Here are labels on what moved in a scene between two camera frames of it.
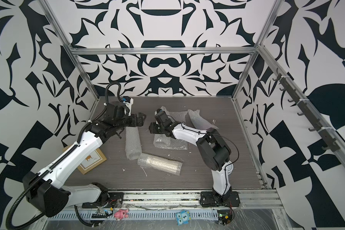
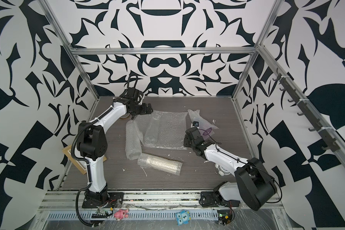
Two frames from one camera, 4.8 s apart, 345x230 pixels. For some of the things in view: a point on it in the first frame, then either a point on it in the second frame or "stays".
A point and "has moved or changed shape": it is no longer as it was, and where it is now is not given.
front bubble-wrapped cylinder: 159,164 stays
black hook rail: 330,142 stays
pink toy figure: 121,213 stays
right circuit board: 224,216 stays
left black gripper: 140,120 -> 144,106
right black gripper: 152,127 -> 185,141
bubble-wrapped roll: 133,148 stays
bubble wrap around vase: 162,141 has moved or changed shape
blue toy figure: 182,217 stays
